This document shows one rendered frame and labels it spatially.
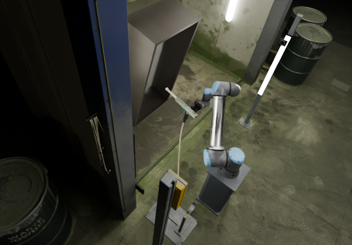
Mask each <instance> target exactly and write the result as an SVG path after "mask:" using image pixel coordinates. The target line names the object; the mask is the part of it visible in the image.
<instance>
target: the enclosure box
mask: <svg viewBox="0 0 352 245"><path fill-rule="evenodd" d="M127 16H128V38H129V60H130V83H131V105H132V118H133V126H134V127H135V126H136V125H138V124H139V123H140V122H141V121H143V120H144V119H145V118H146V117H148V116H149V115H150V114H151V113H153V112H154V111H155V110H156V109H157V108H159V107H160V106H161V105H162V104H164V103H165V102H166V101H167V100H168V99H169V97H170V93H169V92H168V91H166V88H168V89H169V90H170V91H172V89H173V87H174V84H175V82H176V80H177V77H178V75H179V72H180V70H181V67H182V64H183V62H184V59H185V57H186V54H187V52H188V50H189V47H190V45H191V42H192V40H193V37H194V35H195V32H196V30H197V27H198V25H199V23H200V20H201V17H199V16H198V15H196V14H195V13H194V12H192V11H191V10H189V9H188V8H187V7H185V6H184V5H183V4H181V3H180V2H178V1H177V0H161V1H159V2H156V3H154V4H152V5H149V6H147V7H144V8H142V9H140V10H137V11H135V12H133V13H131V14H128V15H127Z"/></svg>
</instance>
